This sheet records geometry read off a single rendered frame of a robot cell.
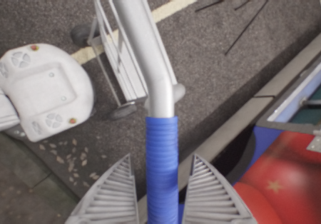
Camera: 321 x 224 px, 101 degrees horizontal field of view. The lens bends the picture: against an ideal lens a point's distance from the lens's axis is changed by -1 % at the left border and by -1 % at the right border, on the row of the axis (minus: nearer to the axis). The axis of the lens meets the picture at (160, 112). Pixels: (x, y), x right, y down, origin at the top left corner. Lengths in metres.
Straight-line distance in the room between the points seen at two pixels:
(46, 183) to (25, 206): 0.22
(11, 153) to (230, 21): 2.52
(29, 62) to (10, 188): 0.98
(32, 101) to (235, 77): 1.99
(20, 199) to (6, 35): 1.27
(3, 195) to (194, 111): 1.78
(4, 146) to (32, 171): 0.27
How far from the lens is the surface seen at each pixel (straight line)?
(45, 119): 1.08
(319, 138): 1.07
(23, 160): 1.51
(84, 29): 1.24
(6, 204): 1.68
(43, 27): 1.59
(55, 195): 1.56
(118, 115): 1.12
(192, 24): 1.81
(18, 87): 1.21
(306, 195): 0.87
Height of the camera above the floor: 1.35
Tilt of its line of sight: 71 degrees down
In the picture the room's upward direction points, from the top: 100 degrees clockwise
